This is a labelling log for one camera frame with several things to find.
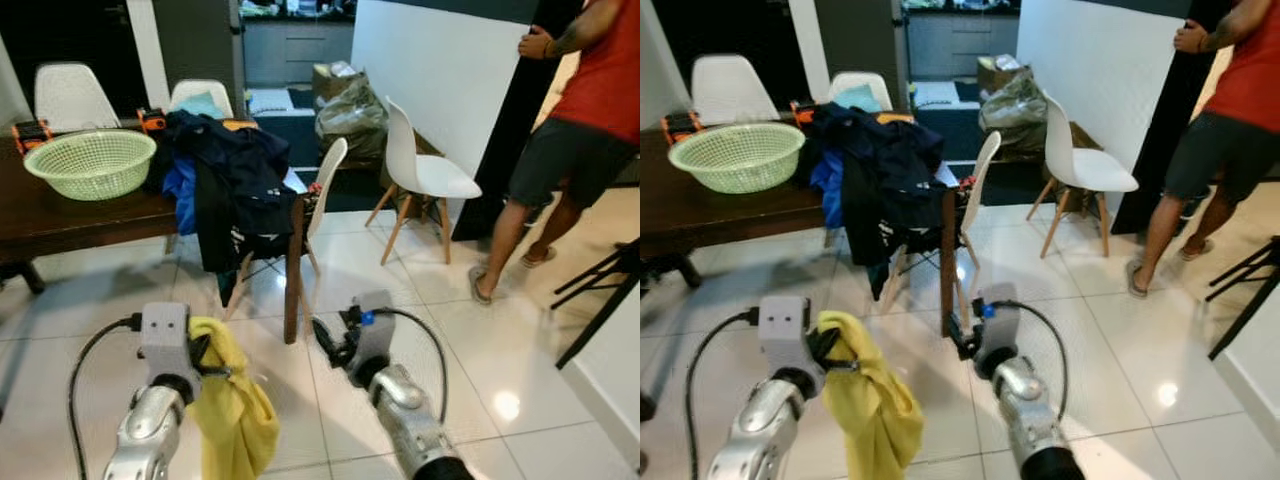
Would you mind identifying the yellow shirt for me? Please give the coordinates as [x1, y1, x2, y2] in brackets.
[185, 316, 281, 480]
[815, 310, 926, 480]

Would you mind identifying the navy printed shirt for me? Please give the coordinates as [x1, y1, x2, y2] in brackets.
[190, 150, 301, 276]
[840, 150, 946, 301]

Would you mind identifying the white plastic chair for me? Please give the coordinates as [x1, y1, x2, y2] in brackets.
[365, 95, 483, 266]
[690, 54, 783, 126]
[828, 70, 894, 113]
[895, 130, 1003, 301]
[222, 137, 349, 323]
[168, 78, 236, 123]
[33, 62, 123, 133]
[1025, 92, 1141, 259]

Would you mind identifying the dark wooden table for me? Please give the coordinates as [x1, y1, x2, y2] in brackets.
[640, 125, 961, 336]
[0, 125, 306, 346]

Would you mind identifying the green plastic basket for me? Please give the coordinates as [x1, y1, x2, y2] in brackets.
[668, 122, 806, 195]
[23, 128, 158, 202]

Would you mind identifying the navy garment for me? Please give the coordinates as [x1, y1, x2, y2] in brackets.
[797, 102, 941, 186]
[148, 110, 291, 191]

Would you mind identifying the olive plastic bag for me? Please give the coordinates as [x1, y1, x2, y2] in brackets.
[315, 72, 391, 161]
[978, 68, 1051, 153]

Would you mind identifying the black metal stand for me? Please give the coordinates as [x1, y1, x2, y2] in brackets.
[552, 240, 641, 371]
[1205, 235, 1280, 361]

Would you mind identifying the filled cardboard box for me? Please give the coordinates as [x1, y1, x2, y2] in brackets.
[312, 62, 361, 101]
[975, 55, 1026, 96]

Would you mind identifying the grey kitchen cabinet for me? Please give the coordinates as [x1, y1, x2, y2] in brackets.
[240, 15, 356, 89]
[905, 10, 1021, 81]

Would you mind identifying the grey tall cabinet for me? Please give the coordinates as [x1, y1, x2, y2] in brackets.
[150, 0, 246, 106]
[812, 0, 906, 101]

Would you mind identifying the person in red shirt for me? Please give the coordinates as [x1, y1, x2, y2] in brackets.
[468, 0, 641, 306]
[1125, 0, 1280, 299]

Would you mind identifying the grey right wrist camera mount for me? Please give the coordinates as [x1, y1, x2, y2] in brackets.
[348, 292, 396, 376]
[975, 282, 1021, 366]

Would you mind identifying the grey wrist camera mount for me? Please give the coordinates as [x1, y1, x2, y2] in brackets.
[975, 282, 1021, 366]
[348, 292, 396, 376]
[757, 295, 823, 379]
[140, 302, 204, 386]

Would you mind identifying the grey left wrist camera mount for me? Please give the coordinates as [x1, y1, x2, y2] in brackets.
[757, 295, 823, 379]
[140, 302, 204, 386]

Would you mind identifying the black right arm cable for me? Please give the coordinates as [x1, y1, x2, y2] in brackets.
[370, 306, 449, 426]
[990, 298, 1069, 421]

